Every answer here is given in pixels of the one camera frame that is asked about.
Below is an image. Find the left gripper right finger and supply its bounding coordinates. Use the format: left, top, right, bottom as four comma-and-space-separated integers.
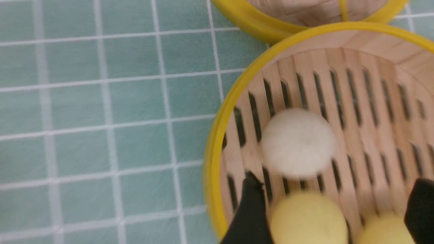
404, 178, 434, 244

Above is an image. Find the bamboo steamer tray yellow rim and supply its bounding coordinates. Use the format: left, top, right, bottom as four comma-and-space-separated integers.
203, 22, 434, 244

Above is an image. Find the woven bamboo steamer lid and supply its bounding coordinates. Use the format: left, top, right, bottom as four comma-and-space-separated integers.
212, 0, 408, 44

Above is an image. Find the white bun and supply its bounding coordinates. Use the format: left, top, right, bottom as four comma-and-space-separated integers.
260, 108, 338, 179

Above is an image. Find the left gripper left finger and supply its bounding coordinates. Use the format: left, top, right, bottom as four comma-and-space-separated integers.
221, 171, 273, 244

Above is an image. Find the green checkered tablecloth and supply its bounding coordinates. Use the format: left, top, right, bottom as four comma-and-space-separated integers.
0, 0, 434, 244

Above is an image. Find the yellow bun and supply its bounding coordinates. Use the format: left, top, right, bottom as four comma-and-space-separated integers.
269, 191, 349, 244
354, 213, 415, 244

